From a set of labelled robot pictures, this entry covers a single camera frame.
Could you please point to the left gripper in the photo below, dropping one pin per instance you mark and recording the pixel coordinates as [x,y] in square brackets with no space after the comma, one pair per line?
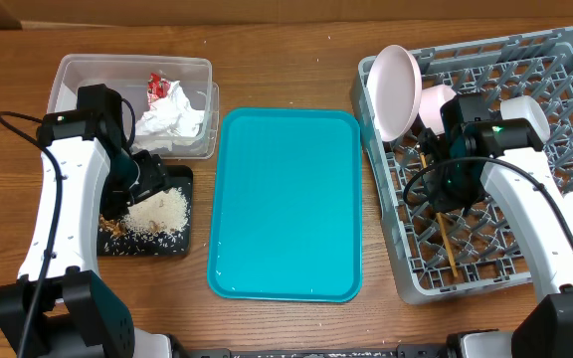
[156,178]

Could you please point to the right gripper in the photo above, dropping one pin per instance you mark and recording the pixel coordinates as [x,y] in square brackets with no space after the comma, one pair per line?
[441,186]

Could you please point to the wooden chopstick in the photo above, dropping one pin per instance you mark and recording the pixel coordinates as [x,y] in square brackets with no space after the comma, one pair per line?
[443,233]

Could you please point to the brown food scraps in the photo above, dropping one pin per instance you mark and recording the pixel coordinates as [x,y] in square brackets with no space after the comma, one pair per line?
[115,228]

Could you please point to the white napkin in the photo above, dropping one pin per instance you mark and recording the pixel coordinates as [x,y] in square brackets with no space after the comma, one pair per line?
[168,121]

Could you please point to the pink bowl with rice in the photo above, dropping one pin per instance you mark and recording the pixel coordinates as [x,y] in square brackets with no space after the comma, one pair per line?
[432,100]

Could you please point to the red foil wrapper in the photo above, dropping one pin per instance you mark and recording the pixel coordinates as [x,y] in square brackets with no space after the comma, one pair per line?
[157,88]

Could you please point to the grey-white bowl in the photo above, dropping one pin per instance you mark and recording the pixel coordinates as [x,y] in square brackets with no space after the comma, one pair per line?
[526,107]

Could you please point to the pink plate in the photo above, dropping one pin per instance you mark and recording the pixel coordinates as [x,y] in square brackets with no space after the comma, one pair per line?
[394,87]

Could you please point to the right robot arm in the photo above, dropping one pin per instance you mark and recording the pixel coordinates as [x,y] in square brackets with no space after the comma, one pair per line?
[477,154]

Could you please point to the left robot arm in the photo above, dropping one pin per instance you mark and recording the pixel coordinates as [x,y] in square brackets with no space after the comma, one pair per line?
[59,306]

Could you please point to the grey dishwasher rack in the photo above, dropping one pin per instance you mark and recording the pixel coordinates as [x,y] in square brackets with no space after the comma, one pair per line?
[538,64]

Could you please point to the spilled rice pile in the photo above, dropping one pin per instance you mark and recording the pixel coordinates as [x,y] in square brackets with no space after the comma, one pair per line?
[166,212]

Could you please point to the black tray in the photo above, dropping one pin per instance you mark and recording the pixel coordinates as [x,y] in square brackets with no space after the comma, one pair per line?
[133,244]

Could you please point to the clear plastic bin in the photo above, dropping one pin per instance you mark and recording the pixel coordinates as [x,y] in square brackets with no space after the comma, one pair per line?
[129,76]

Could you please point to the teal serving tray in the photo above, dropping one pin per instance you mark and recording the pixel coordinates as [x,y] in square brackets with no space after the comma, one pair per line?
[287,206]

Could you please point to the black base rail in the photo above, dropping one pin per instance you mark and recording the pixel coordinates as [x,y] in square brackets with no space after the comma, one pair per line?
[401,351]

